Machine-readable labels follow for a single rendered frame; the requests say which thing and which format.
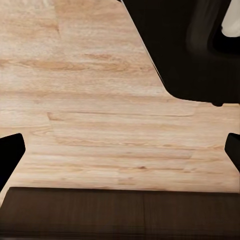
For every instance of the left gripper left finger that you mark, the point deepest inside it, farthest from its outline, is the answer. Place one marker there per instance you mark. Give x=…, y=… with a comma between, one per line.
x=12, y=148

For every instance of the cabinet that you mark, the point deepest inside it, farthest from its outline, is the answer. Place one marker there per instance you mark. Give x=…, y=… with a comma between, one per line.
x=93, y=214

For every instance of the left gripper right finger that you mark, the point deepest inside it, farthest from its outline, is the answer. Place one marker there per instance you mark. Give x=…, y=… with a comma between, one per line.
x=232, y=148

